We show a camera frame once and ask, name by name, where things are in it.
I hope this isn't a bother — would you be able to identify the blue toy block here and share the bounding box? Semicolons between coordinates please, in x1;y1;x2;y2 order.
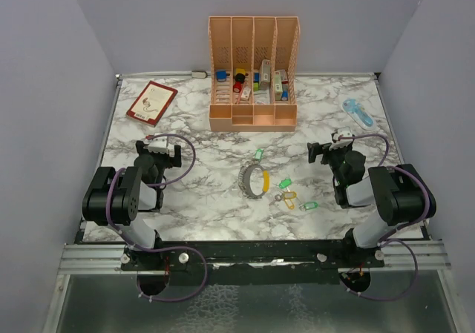
215;70;229;82

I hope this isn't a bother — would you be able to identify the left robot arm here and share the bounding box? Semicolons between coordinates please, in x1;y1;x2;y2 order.
82;137;182;270

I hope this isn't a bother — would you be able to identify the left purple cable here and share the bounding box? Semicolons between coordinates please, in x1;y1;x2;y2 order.
106;133;208;303

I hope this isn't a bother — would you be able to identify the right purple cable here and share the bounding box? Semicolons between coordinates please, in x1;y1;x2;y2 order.
344;132;435;301

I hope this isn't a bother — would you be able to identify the white wall plug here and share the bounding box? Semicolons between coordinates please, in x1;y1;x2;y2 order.
191;70;208;79

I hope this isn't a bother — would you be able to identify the blue packaged item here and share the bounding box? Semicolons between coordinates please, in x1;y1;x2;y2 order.
342;98;376;131

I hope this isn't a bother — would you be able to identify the grey green box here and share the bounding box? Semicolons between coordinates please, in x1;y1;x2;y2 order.
259;59;271;90

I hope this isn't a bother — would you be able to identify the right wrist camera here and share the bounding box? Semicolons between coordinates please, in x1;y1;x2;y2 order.
332;127;353;143

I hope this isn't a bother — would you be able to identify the purple cable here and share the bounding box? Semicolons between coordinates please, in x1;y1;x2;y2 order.
106;133;208;303
344;132;435;301

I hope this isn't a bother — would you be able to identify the metal keyring with yellow grip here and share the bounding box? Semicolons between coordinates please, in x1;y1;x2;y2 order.
237;163;270;200

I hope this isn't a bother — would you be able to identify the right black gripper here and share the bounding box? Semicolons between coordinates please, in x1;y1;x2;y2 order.
308;142;352;185

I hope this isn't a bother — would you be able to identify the yellow tag key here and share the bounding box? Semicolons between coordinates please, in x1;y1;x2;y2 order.
275;191;297;210

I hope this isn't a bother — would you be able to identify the peach desk organizer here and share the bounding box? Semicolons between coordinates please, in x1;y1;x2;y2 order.
208;16;301;132

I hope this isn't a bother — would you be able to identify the red black toy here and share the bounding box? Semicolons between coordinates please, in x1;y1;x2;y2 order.
233;73;246;93

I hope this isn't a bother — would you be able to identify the red book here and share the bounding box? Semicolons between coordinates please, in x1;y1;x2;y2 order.
126;81;178;127

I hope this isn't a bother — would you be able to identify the light green tag key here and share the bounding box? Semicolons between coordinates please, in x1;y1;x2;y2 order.
299;202;318;211

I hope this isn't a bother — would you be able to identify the small white red box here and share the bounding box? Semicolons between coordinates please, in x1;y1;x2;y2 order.
240;86;251;102

